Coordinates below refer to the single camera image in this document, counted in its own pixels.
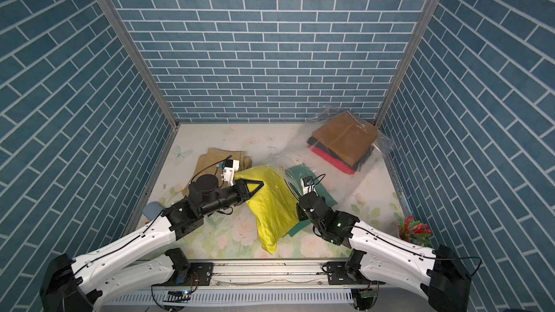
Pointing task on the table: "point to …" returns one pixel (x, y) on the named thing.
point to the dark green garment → (295, 174)
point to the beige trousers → (212, 162)
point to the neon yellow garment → (273, 205)
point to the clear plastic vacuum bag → (293, 150)
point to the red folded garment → (329, 159)
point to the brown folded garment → (347, 135)
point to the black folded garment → (338, 157)
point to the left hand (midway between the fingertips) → (268, 188)
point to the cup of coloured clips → (412, 230)
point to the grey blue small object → (152, 210)
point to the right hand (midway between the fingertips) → (301, 199)
